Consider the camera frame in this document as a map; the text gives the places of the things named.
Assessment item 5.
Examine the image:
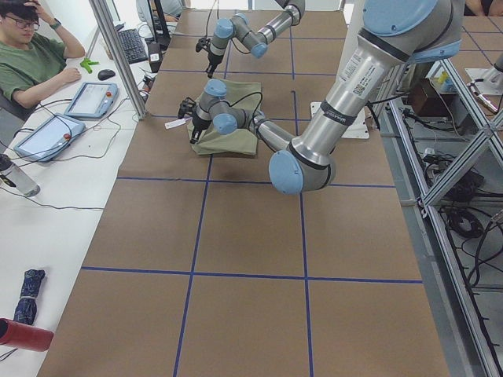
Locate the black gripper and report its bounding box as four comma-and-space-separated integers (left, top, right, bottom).
189, 115, 208, 145
206, 51, 222, 79

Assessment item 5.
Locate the olive green long-sleeve shirt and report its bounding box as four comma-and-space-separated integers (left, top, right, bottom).
187, 79, 262, 156

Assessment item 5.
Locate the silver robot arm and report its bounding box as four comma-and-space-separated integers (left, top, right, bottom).
196, 0, 305, 79
189, 0, 464, 194

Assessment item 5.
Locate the white red garment hang tag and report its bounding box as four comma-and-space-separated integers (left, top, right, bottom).
164, 117, 192, 130

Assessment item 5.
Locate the black keyboard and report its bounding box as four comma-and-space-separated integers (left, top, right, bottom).
118, 29, 148, 64

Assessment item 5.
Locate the far blue teach pendant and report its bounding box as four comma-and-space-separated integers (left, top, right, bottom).
64, 82, 119, 119

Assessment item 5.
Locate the blue teach pendant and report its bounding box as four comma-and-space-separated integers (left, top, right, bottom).
64, 82, 119, 119
13, 114, 86, 163

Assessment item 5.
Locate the black computer mouse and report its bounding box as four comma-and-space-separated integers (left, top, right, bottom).
97, 69, 116, 81

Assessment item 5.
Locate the green plastic toy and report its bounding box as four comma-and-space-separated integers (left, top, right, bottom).
79, 57, 99, 74

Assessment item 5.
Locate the near blue teach pendant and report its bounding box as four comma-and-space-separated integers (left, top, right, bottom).
13, 114, 86, 163

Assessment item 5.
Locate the person in green shirt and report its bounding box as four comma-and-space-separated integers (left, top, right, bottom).
1, 1, 86, 109

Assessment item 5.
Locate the clear water bottle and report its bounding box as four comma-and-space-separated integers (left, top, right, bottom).
1, 154, 40, 197

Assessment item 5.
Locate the folded navy plaid umbrella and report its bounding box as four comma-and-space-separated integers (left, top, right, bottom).
13, 269, 46, 325

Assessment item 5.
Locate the red cylindrical bottle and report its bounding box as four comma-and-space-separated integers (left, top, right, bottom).
1, 318, 54, 352

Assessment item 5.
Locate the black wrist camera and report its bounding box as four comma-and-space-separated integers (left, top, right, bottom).
178, 97, 196, 119
196, 37, 211, 53

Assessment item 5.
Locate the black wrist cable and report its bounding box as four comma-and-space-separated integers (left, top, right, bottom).
200, 0, 252, 54
184, 90, 264, 119

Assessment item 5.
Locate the aluminium frame post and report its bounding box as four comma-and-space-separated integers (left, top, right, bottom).
89, 0, 147, 120

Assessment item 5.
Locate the white camera mast base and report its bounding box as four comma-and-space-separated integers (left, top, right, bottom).
309, 101, 371, 141

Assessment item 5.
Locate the aluminium side rail frame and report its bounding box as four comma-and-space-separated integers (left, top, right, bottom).
387, 0, 503, 377

